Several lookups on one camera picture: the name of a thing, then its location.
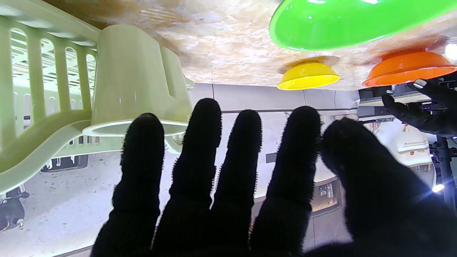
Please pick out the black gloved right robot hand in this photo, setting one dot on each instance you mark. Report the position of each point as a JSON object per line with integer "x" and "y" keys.
{"x": 375, "y": 200}

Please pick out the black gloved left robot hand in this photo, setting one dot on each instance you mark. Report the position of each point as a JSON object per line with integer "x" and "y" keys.
{"x": 435, "y": 121}

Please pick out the orange plastic bowl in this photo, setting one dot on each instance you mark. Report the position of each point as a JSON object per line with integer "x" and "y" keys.
{"x": 407, "y": 67}

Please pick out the yellow plastic bowl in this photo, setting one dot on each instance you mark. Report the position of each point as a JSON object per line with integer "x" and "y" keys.
{"x": 307, "y": 76}

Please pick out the green plastic bowl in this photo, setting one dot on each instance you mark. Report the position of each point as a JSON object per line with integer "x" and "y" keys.
{"x": 339, "y": 25}

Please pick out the white machine with orange trim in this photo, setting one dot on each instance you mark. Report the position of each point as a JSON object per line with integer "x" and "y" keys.
{"x": 407, "y": 146}

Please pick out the pale green plastic dish rack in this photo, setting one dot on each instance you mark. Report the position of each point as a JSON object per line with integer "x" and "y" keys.
{"x": 135, "y": 78}

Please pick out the black toaster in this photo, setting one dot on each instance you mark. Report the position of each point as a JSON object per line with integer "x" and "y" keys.
{"x": 64, "y": 163}

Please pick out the black coffee machine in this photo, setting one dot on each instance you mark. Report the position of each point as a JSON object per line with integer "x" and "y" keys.
{"x": 12, "y": 210}

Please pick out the black wall strip with rings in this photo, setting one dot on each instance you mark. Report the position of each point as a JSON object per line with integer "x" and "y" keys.
{"x": 271, "y": 157}

